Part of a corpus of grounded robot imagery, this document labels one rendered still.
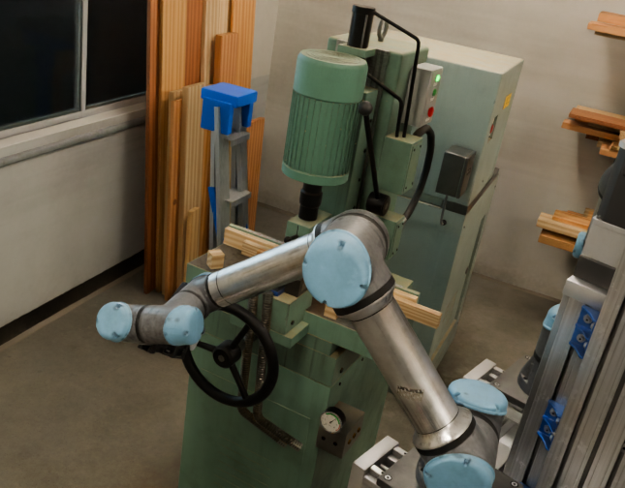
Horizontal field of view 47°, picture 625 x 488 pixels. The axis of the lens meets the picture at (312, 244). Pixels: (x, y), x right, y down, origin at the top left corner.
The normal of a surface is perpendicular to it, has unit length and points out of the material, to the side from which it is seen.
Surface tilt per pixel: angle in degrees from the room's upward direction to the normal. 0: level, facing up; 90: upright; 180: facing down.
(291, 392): 90
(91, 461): 0
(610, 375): 90
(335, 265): 84
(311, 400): 90
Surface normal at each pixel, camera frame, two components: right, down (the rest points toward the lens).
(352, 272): -0.41, 0.26
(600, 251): -0.63, 0.24
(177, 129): 0.90, 0.26
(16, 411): 0.15, -0.90
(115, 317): -0.33, -0.20
